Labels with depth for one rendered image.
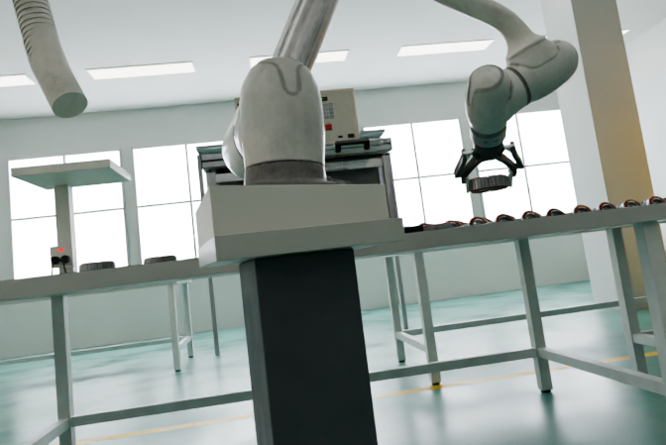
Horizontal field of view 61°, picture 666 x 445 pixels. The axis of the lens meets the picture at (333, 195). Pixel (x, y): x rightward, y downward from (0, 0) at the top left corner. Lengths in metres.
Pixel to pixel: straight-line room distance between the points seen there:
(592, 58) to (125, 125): 6.20
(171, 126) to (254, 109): 7.61
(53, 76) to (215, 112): 5.83
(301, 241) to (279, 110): 0.26
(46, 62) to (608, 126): 4.50
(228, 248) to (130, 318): 7.63
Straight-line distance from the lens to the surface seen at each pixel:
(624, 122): 5.74
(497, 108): 1.33
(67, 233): 2.68
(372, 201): 0.97
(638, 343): 3.02
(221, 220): 0.90
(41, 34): 3.11
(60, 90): 2.88
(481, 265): 8.84
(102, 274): 1.65
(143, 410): 2.64
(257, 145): 1.03
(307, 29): 1.37
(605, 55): 5.85
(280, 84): 1.05
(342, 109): 2.09
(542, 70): 1.39
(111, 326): 8.56
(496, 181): 1.59
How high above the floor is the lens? 0.68
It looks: 7 degrees up
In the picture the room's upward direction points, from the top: 7 degrees counter-clockwise
